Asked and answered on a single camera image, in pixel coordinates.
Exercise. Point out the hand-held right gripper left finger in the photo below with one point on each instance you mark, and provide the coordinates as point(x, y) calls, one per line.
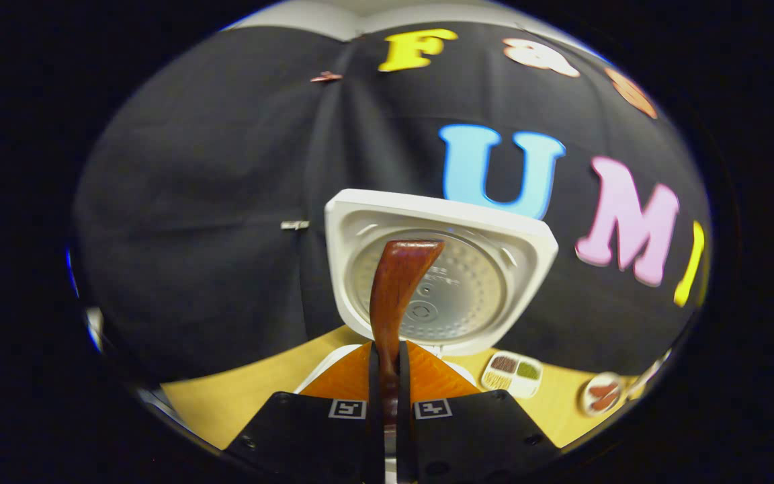
point(374, 430)

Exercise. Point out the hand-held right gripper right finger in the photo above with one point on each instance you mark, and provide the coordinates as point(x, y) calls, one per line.
point(406, 437)

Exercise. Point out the brown wooden spoon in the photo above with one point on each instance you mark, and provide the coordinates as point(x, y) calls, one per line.
point(397, 282)

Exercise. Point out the white rice cooker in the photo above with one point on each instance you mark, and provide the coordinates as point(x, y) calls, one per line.
point(360, 215)

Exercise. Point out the white divided grain dish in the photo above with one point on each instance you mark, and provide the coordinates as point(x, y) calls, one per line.
point(511, 386)

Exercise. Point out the white round plate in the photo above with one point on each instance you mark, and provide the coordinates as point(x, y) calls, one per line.
point(585, 403)

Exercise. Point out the red sausage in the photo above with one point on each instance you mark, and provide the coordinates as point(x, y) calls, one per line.
point(603, 388)
point(605, 401)

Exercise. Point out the white cloth clip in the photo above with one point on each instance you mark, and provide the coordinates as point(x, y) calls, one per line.
point(294, 224)

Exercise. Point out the black backdrop cloth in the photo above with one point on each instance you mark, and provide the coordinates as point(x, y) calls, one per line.
point(192, 202)

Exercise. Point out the pink cloth clip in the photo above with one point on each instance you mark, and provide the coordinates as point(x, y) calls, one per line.
point(326, 76)

